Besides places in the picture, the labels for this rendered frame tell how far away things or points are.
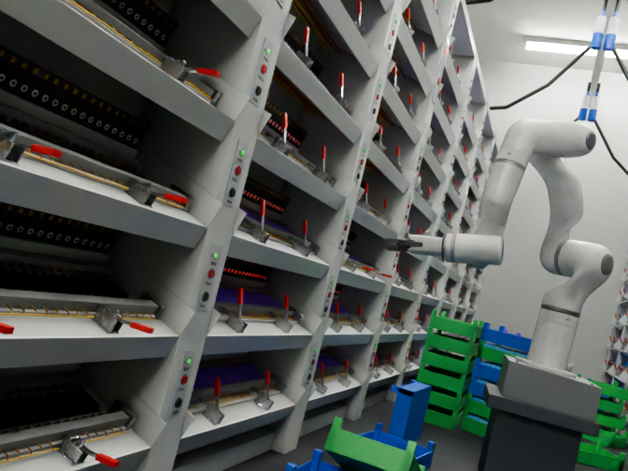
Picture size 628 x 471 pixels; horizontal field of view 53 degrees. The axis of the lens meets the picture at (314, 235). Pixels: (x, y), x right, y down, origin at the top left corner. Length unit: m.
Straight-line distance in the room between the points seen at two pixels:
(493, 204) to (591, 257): 0.40
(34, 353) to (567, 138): 1.56
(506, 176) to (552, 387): 0.65
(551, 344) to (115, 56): 1.62
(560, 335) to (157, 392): 1.35
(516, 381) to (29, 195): 1.58
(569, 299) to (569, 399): 0.30
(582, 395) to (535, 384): 0.14
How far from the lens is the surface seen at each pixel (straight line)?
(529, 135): 1.94
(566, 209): 2.10
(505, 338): 2.90
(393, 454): 1.52
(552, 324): 2.14
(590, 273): 2.11
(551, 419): 2.06
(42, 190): 0.84
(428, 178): 3.22
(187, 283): 1.15
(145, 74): 0.96
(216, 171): 1.16
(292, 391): 1.82
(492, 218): 1.92
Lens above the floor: 0.50
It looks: 4 degrees up
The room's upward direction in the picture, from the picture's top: 14 degrees clockwise
